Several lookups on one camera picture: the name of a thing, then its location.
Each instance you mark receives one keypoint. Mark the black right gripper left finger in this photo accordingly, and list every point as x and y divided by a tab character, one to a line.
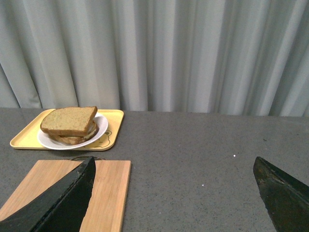
61	208

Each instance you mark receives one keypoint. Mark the yellow bear tray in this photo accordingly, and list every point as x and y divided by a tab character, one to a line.
27	137

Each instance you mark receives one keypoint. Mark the fake fried egg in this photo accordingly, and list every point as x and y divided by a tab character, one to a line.
92	127

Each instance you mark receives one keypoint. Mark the grey curtain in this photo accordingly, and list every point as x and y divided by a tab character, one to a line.
233	57

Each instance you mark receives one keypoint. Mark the bread slice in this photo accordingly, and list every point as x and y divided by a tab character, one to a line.
74	140
75	121

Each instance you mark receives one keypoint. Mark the metal cutting board handle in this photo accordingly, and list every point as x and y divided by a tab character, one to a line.
81	158

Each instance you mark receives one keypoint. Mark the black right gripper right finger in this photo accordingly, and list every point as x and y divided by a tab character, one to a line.
286	198

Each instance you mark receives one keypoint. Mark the wooden cutting board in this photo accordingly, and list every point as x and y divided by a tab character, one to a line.
107	204

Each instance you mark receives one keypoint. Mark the white round plate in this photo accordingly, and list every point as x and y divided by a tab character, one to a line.
46	140

